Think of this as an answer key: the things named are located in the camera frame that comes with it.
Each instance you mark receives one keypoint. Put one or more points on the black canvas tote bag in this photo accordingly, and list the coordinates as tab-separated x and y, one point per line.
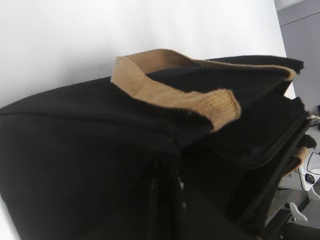
166	148

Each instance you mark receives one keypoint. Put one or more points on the white background desk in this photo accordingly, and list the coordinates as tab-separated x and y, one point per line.
311	164

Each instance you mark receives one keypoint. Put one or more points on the black computer mouse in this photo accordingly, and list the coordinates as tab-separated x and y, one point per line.
309	178

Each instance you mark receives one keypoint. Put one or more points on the white chair base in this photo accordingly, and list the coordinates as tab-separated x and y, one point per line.
311	213

